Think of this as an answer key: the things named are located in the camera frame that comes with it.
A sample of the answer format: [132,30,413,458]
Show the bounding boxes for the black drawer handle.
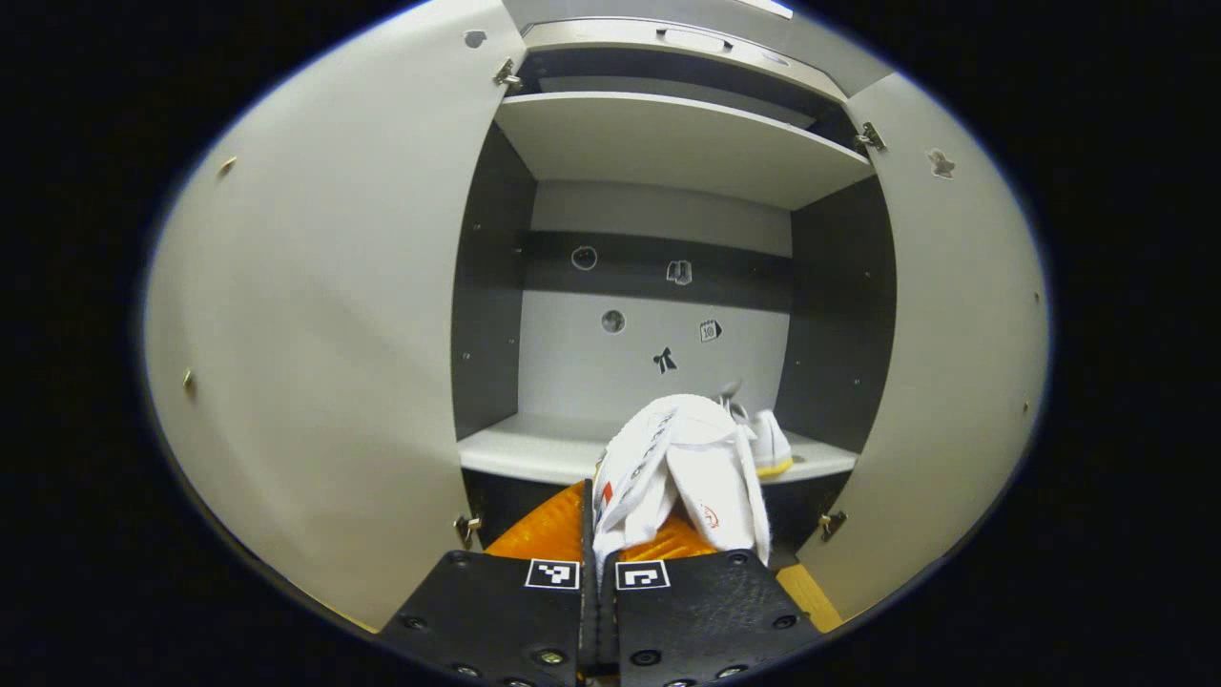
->
[655,27,735,54]

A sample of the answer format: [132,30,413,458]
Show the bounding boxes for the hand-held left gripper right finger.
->
[603,510,823,687]

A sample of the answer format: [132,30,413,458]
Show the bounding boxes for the white shoe cabinet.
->
[453,17,898,573]

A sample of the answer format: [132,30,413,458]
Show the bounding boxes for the white cabinet door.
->
[797,72,1050,621]
[143,0,528,633]

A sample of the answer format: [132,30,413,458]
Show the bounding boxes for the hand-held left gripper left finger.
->
[380,477,600,687]

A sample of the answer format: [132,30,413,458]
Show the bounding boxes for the white canvas shoe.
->
[720,380,795,478]
[591,394,772,585]

